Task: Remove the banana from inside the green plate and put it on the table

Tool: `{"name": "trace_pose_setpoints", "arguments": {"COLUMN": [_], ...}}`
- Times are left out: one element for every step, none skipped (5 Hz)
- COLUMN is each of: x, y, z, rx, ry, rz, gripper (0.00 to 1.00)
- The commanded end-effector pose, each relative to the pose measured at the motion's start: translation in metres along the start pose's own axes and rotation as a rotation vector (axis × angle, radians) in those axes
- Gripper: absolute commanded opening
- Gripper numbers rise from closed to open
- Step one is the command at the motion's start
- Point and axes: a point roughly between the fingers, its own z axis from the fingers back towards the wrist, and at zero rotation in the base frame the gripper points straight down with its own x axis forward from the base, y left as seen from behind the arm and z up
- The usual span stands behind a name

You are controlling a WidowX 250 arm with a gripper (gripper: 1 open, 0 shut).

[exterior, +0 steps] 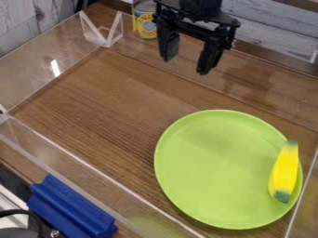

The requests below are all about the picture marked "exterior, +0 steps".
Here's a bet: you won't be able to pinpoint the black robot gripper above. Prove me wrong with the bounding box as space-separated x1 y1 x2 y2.
153 0 240 75

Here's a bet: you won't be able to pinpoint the yellow toy banana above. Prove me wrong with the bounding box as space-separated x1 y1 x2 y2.
267 139 299 204

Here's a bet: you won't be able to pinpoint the green round plate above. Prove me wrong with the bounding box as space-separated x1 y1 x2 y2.
153 110 303 230

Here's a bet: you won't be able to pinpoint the yellow labelled tin can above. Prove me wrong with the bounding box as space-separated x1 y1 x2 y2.
132 0 156 40

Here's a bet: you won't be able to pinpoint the blue plastic block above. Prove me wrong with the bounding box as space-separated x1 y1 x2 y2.
26 175 117 238

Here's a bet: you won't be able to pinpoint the clear acrylic triangle bracket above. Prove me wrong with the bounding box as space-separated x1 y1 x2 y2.
78 11 124 48

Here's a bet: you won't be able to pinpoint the clear acrylic enclosure walls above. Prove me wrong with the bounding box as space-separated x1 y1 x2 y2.
0 7 318 238

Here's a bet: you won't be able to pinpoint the black cable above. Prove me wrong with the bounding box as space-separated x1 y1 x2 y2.
0 208 46 238

